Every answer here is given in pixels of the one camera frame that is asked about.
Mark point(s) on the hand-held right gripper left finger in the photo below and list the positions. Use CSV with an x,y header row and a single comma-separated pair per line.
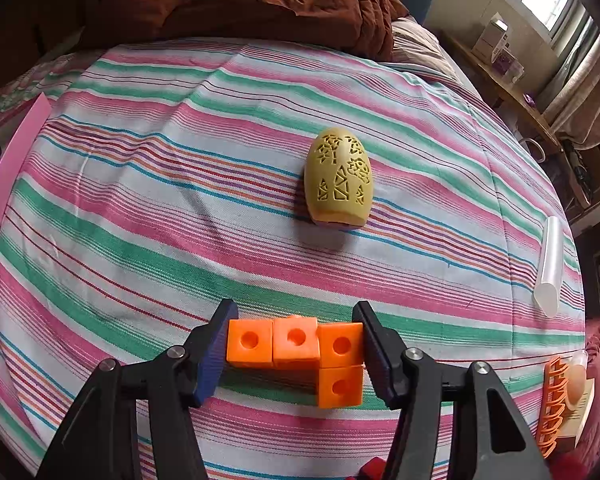
x,y
212,360

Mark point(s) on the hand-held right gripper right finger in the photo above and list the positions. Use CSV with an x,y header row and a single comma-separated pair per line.
x,y
377,360

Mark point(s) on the orange snap cube block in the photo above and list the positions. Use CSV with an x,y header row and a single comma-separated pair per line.
x,y
295,345

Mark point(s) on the pink-edged white tray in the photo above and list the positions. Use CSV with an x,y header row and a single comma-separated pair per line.
x,y
0,220

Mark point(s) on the small red object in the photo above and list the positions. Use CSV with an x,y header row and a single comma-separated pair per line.
x,y
372,470

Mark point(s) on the striped bed sheet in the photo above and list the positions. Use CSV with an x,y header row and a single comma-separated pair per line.
x,y
180,210

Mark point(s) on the yellow perforated egg shell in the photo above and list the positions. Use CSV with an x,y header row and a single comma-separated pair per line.
x,y
337,200

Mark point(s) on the orange ribbed plastic rack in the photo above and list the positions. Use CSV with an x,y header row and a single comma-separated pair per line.
x,y
552,410

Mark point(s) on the translucent white tube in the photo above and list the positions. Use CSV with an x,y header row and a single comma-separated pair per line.
x,y
550,265

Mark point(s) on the beige egg-shaped ball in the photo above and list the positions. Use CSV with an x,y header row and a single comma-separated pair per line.
x,y
575,380

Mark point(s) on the beige flat box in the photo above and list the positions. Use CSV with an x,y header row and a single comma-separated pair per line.
x,y
582,425

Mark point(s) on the wooden side desk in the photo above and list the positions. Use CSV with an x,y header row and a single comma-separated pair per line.
x,y
510,95

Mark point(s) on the small purple object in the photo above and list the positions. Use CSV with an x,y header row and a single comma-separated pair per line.
x,y
530,100

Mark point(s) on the beige pillow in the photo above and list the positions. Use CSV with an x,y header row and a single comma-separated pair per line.
x,y
420,45

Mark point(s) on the clear box with purple contents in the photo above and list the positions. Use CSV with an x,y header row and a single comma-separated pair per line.
x,y
507,66

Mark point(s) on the beige curtain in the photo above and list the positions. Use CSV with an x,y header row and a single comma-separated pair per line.
x,y
580,100

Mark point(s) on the white carton box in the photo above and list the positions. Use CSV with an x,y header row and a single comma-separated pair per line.
x,y
490,37

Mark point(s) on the brown quilt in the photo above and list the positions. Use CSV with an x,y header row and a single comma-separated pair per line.
x,y
255,10

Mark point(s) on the wooden wardrobe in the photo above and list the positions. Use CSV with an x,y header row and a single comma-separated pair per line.
x,y
30,10

